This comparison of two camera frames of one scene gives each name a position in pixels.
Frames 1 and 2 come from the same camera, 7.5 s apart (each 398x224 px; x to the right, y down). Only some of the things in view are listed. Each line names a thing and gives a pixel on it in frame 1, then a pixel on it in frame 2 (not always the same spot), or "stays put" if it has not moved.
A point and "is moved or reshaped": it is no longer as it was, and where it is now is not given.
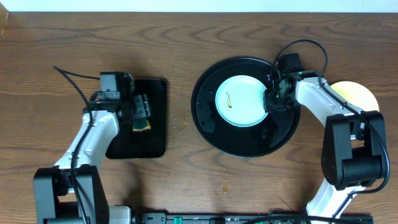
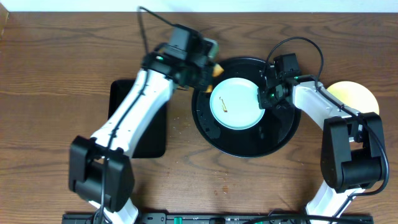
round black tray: [263, 138] stays put
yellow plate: [356, 95] stays put
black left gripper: [140, 107] to [204, 76]
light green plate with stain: [239, 100] is moved or reshaped
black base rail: [254, 218] stays put
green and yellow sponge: [141, 124] is moved or reshaped
